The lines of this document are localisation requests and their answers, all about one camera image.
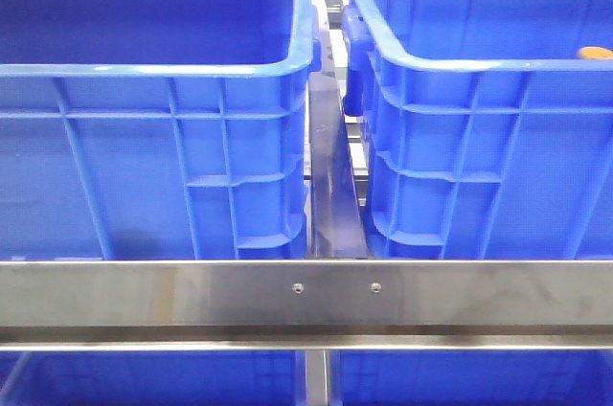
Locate yellow mushroom push button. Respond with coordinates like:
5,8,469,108
577,46,613,59

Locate steel centre divider bar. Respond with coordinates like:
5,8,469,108
308,0,369,259

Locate blue crate front left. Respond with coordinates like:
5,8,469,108
1,0,321,260

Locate blue crate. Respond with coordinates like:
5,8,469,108
332,350,612,405
1,350,307,405
343,0,612,259
1,0,321,260

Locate blue crate front right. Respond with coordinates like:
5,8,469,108
343,0,612,259

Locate blue crate lower right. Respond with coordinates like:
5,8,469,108
332,350,612,405

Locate blue crate lower left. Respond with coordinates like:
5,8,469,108
1,350,307,405

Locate steel shelf front rail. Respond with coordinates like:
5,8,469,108
1,259,612,351

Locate steel lower vertical post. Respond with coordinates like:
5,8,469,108
299,350,333,406

